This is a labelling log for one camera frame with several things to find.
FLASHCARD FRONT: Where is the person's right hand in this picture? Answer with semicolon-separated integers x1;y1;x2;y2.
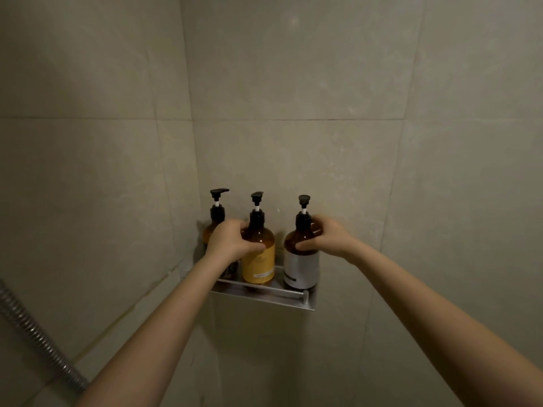
295;214;361;264

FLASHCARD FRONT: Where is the person's left hand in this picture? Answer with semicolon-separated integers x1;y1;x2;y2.
205;219;267;267

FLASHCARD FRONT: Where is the amber bottle black label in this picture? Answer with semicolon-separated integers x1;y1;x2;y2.
201;188;238;281

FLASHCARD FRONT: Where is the amber bottle yellow label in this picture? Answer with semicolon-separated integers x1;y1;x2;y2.
240;191;276;287

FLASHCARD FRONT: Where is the amber bottle white label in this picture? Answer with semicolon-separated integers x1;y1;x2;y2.
283;194;321;292

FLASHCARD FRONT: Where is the metal shower shelf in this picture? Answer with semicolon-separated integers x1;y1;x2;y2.
199;249;317;312

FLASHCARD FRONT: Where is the person's left forearm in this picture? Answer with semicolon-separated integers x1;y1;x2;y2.
76;252;232;407

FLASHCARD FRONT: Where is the person's right forearm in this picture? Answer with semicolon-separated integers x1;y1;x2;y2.
347;240;543;407

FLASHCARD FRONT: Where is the metal shower hose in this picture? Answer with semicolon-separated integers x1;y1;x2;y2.
0;279;90;395

